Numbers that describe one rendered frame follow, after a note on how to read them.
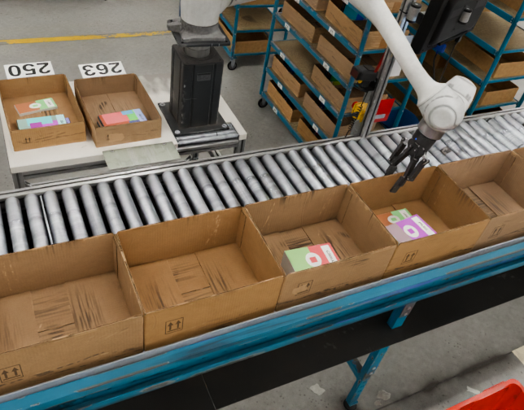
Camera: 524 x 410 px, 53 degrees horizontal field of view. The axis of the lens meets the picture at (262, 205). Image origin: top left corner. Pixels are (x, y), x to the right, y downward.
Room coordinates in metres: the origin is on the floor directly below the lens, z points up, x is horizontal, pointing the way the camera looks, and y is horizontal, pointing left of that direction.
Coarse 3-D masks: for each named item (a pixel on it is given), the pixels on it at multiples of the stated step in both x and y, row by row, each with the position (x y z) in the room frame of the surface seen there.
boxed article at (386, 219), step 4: (404, 208) 1.51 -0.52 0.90; (388, 212) 1.47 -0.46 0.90; (392, 212) 1.47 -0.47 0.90; (396, 212) 1.48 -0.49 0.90; (400, 212) 1.48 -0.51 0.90; (404, 212) 1.49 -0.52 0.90; (408, 212) 1.49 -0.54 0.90; (380, 216) 1.44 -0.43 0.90; (384, 216) 1.44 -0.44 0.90; (388, 216) 1.45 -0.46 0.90; (392, 216) 1.45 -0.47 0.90; (396, 216) 1.46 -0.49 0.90; (400, 216) 1.46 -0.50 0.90; (404, 216) 1.47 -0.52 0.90; (408, 216) 1.47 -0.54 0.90; (384, 220) 1.42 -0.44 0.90; (388, 220) 1.42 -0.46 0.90; (392, 220) 1.43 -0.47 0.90; (396, 220) 1.43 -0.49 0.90; (384, 224) 1.40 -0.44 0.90; (388, 224) 1.41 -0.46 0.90
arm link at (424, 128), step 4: (424, 120) 1.54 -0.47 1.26; (420, 124) 1.54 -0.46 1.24; (424, 124) 1.53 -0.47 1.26; (420, 128) 1.53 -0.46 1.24; (424, 128) 1.52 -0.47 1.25; (428, 128) 1.51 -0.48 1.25; (424, 132) 1.51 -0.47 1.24; (428, 132) 1.51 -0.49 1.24; (432, 132) 1.51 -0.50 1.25; (436, 132) 1.51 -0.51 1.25; (440, 132) 1.51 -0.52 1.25; (444, 132) 1.52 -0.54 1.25; (428, 136) 1.51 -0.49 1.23; (432, 136) 1.50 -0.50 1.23; (436, 136) 1.51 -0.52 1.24; (440, 136) 1.51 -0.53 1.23
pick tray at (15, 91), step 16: (0, 80) 1.86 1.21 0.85; (16, 80) 1.90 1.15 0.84; (32, 80) 1.93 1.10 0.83; (48, 80) 1.97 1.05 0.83; (64, 80) 1.99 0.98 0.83; (0, 96) 1.75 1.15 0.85; (16, 96) 1.89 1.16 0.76; (32, 96) 1.92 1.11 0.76; (48, 96) 1.94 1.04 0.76; (64, 96) 1.97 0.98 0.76; (16, 112) 1.78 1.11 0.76; (48, 112) 1.82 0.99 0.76; (64, 112) 1.85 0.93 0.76; (80, 112) 1.76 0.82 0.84; (16, 128) 1.68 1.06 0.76; (32, 128) 1.59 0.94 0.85; (48, 128) 1.62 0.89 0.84; (64, 128) 1.65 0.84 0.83; (80, 128) 1.69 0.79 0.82; (16, 144) 1.55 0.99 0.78; (32, 144) 1.58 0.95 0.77; (48, 144) 1.62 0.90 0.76
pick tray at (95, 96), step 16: (80, 80) 2.00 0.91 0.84; (96, 80) 2.04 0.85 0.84; (112, 80) 2.08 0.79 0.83; (128, 80) 2.12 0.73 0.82; (80, 96) 1.87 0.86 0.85; (96, 96) 2.02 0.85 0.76; (112, 96) 2.05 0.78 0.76; (128, 96) 2.08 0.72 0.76; (144, 96) 2.02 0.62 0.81; (96, 112) 1.90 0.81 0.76; (112, 112) 1.92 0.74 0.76; (144, 112) 1.97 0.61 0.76; (96, 128) 1.67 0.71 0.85; (112, 128) 1.71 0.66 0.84; (128, 128) 1.74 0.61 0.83; (144, 128) 1.78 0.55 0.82; (160, 128) 1.83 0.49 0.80; (96, 144) 1.67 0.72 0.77; (112, 144) 1.71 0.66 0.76
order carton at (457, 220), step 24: (432, 168) 1.60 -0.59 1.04; (360, 192) 1.44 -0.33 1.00; (384, 192) 1.50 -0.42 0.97; (408, 192) 1.57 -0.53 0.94; (432, 192) 1.58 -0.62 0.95; (456, 192) 1.51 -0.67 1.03; (432, 216) 1.51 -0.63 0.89; (456, 216) 1.47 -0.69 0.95; (480, 216) 1.40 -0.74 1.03; (432, 240) 1.24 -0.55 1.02; (456, 240) 1.31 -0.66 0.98; (408, 264) 1.21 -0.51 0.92
